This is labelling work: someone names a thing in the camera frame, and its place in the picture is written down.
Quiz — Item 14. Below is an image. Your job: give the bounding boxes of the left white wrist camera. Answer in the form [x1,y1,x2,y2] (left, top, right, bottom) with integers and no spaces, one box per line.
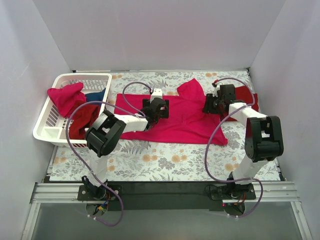
[150,88,163,102]

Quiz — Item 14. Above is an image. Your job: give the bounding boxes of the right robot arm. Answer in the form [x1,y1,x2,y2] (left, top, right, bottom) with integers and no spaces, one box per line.
[142,80,284,205]

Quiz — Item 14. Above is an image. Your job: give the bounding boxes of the aluminium frame rail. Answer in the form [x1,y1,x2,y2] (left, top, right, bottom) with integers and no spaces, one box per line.
[30,181,301,203]

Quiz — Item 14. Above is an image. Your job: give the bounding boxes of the dark red crumpled t shirt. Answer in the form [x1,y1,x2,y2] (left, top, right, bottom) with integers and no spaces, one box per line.
[68,104,100,140]

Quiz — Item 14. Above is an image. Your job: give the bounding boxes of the blue t shirt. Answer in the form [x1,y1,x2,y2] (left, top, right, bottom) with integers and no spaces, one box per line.
[85,88,106,102]

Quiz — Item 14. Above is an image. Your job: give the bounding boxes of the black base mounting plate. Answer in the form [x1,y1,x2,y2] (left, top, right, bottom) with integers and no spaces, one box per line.
[77,181,258,212]

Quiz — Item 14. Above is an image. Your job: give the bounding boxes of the bright pink t shirt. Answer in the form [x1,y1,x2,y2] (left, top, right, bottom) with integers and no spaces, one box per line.
[121,78,221,144]

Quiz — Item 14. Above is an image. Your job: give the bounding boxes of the pink t shirt in basket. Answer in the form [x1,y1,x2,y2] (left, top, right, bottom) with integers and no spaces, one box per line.
[47,82,87,118]

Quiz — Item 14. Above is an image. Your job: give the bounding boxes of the floral patterned table mat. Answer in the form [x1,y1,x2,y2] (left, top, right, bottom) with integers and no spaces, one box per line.
[49,70,281,182]

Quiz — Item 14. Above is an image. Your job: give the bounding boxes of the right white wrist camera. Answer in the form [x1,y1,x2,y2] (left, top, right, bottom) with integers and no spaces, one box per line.
[212,79,220,97]

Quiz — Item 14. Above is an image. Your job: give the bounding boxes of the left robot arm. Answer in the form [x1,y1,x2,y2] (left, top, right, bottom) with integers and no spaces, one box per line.
[81,97,170,200]

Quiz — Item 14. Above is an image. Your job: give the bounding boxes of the folded dark red t shirt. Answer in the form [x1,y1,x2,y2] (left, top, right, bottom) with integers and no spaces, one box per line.
[220,86,259,121]

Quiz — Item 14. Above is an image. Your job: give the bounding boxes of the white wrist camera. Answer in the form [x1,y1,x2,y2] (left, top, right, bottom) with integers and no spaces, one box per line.
[150,88,163,102]
[212,79,220,97]

